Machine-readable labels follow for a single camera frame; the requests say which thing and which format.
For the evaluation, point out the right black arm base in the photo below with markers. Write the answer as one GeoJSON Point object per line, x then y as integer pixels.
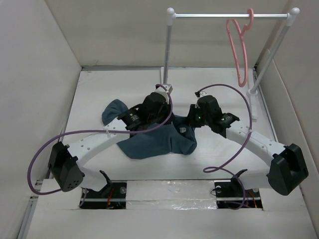
{"type": "Point", "coordinates": [229, 195]}

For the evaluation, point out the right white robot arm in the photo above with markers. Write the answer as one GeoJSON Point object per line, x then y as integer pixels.
{"type": "Point", "coordinates": [287, 167]}

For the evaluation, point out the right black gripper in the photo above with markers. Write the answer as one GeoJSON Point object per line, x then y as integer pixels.
{"type": "Point", "coordinates": [192, 110]}

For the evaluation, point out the teal t shirt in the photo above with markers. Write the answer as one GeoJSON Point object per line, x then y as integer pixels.
{"type": "Point", "coordinates": [176, 137]}

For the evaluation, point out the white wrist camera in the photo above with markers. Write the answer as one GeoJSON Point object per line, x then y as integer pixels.
{"type": "Point", "coordinates": [200, 94]}
{"type": "Point", "coordinates": [164, 89]}

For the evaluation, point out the white metal clothes rack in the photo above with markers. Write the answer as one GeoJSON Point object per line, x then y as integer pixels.
{"type": "Point", "coordinates": [242, 22]}

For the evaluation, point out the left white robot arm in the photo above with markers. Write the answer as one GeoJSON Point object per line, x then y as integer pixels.
{"type": "Point", "coordinates": [67, 162]}

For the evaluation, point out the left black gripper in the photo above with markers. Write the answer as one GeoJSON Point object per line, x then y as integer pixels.
{"type": "Point", "coordinates": [167, 108]}

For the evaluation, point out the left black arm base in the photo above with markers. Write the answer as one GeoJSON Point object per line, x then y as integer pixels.
{"type": "Point", "coordinates": [111, 197]}

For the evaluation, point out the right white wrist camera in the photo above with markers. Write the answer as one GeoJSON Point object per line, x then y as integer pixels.
{"type": "Point", "coordinates": [200, 94]}

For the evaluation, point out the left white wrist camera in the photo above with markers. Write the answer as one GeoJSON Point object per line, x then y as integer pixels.
{"type": "Point", "coordinates": [164, 89]}

